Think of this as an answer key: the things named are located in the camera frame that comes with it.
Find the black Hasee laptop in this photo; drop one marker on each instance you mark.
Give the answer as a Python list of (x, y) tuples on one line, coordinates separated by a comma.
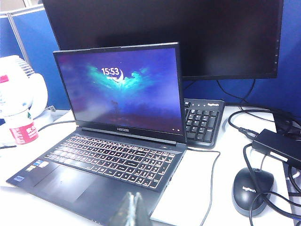
[(113, 141)]

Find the silver partition post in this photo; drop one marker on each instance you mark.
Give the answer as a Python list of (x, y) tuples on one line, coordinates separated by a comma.
[(18, 35)]

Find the water bottle with red label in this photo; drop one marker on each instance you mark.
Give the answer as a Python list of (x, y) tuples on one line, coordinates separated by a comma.
[(22, 127)]

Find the black ASUS monitor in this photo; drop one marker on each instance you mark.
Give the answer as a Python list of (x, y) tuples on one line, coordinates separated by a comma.
[(223, 35)]

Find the black Logitech keyboard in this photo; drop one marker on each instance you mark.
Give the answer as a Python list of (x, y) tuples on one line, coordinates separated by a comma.
[(202, 122)]

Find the black Logitech mouse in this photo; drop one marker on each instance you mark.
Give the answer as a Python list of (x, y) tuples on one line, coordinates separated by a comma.
[(249, 193)]

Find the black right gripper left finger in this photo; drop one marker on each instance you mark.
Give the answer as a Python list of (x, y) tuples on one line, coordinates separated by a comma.
[(123, 212)]

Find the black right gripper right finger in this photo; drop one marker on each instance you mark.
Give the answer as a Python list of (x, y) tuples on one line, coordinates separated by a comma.
[(141, 212)]

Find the black power adapter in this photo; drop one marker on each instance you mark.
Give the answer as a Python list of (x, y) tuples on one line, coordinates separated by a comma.
[(277, 146)]

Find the white desk fan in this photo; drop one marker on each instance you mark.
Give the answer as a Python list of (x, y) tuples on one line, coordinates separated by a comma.
[(35, 91)]

